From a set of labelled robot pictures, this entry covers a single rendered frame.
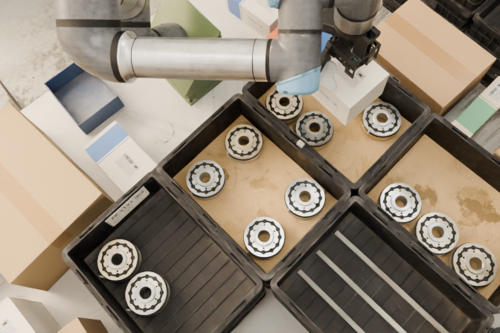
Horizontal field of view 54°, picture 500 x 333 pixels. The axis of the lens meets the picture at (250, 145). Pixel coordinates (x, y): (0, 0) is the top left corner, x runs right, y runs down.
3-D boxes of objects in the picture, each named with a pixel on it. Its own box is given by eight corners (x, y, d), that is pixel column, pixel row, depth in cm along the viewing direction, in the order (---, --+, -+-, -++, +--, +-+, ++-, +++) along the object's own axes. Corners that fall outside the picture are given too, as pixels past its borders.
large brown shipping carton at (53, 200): (-35, 199, 148) (-80, 179, 129) (42, 130, 155) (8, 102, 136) (47, 291, 136) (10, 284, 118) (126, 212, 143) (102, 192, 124)
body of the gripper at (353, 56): (350, 82, 99) (359, 49, 88) (321, 55, 102) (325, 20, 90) (376, 59, 100) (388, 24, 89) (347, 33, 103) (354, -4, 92)
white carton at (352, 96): (284, 70, 117) (284, 49, 109) (321, 40, 120) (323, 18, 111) (345, 125, 111) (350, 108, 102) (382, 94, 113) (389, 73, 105)
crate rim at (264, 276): (155, 170, 125) (152, 167, 123) (239, 94, 131) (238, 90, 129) (266, 285, 113) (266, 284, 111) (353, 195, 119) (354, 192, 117)
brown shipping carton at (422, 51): (354, 68, 155) (361, 39, 141) (402, 27, 160) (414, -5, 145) (427, 131, 146) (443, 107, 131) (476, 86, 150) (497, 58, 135)
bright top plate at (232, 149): (217, 140, 132) (217, 139, 132) (246, 117, 134) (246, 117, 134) (240, 166, 129) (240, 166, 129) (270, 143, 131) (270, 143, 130)
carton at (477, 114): (454, 153, 136) (461, 146, 131) (437, 139, 138) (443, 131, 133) (508, 99, 141) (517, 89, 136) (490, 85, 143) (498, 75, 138)
